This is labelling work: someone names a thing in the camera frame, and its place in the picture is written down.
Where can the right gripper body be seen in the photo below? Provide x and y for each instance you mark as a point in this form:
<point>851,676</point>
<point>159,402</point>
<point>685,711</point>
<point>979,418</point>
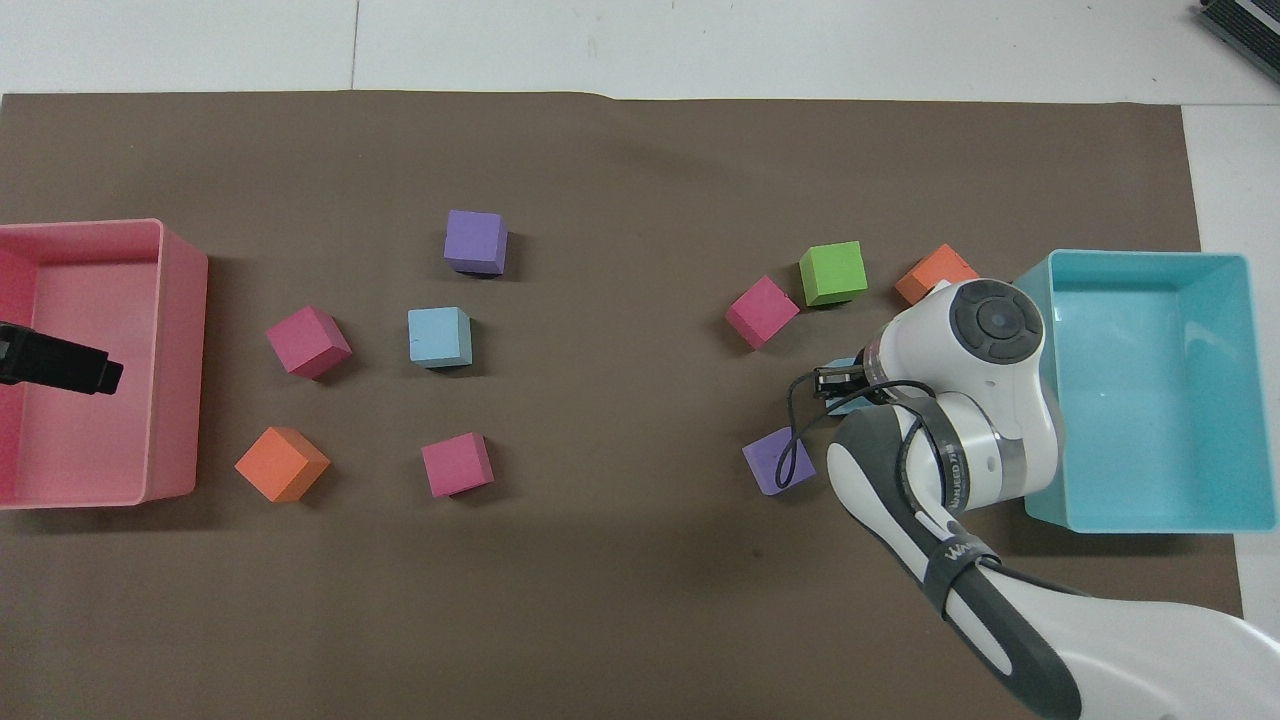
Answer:
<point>840,382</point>

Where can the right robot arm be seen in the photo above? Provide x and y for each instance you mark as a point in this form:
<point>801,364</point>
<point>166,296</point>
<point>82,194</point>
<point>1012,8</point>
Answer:
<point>1000,400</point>

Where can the light blue foam block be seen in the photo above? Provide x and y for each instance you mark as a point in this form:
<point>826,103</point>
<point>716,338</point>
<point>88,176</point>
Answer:
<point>437,335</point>
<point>850,405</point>

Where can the purple foam block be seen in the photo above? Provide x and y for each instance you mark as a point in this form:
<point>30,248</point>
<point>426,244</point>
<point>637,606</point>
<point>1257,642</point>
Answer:
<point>770,458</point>
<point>474,238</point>

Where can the pink foam block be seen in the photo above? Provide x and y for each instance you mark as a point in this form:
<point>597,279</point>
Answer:
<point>456,463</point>
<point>305,338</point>
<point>760,310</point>

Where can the green foam block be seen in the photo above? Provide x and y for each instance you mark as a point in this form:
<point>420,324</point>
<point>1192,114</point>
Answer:
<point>832,271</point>

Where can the orange foam block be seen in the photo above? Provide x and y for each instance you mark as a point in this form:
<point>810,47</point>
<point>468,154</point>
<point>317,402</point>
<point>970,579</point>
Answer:
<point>280,462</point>
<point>930,272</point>

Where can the cyan plastic bin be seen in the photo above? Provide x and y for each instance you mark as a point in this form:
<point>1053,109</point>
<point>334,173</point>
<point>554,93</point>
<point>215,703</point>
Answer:
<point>1160,400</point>

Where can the black stand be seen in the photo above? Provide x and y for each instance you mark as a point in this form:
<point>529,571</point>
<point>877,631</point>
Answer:
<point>1245,25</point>

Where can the pink plastic bin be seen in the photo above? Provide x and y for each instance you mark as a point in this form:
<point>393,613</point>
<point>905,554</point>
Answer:
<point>100,400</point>

